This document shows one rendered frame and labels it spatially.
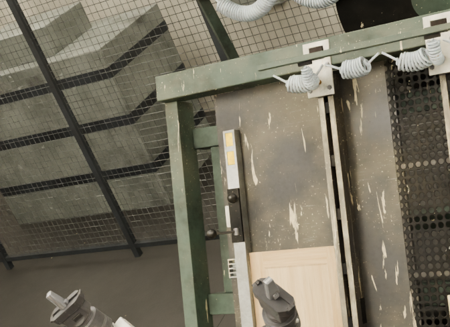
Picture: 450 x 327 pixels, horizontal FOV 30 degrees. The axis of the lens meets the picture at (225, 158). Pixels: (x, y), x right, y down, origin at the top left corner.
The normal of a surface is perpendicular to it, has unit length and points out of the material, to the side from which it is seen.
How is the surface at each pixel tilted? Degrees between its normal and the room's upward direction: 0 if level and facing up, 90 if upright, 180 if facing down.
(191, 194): 90
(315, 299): 58
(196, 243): 90
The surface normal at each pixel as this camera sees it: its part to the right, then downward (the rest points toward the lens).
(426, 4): -0.40, 0.50
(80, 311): 0.14, 0.47
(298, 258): -0.54, -0.03
